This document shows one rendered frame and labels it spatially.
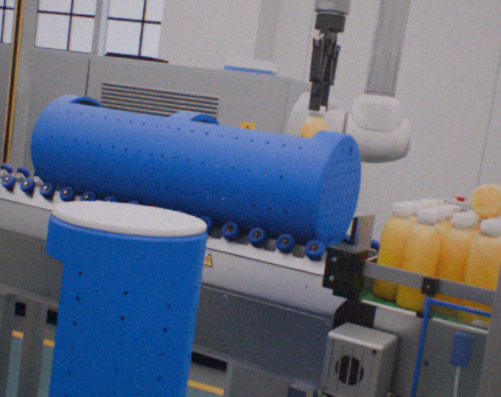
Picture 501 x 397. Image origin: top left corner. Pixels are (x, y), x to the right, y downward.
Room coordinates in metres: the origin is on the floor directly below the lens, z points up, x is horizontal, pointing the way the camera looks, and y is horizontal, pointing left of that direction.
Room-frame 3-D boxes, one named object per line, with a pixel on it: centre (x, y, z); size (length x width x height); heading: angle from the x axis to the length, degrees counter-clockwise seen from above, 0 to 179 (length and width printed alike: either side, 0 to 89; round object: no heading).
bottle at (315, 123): (1.81, -0.14, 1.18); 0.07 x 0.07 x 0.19
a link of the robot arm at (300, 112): (2.34, -0.19, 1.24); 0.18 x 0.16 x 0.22; 83
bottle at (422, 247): (1.45, -0.37, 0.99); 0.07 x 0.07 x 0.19
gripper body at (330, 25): (1.81, -0.14, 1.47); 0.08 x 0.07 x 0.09; 153
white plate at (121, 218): (1.29, 0.21, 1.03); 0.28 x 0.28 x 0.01
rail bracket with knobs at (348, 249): (1.48, -0.23, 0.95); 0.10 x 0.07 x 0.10; 153
